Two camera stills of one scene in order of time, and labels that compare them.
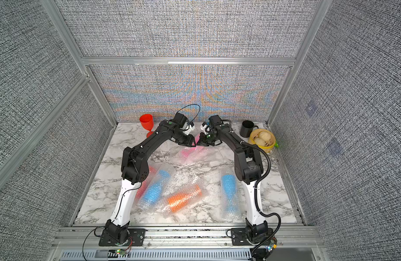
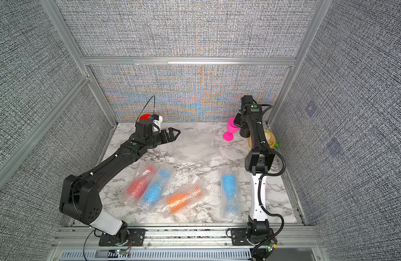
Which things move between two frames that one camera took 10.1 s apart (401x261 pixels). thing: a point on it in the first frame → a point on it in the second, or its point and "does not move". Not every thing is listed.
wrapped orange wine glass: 179,199 does not move
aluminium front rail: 292,238 does not move
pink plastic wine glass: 190,151 → 231,128
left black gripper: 189,141 → 171,137
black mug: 246,128 does not move
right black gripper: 202,141 → 237,121
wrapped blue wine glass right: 230,203 does not move
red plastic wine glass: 148,121 does not move
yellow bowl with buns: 263,138 does not move
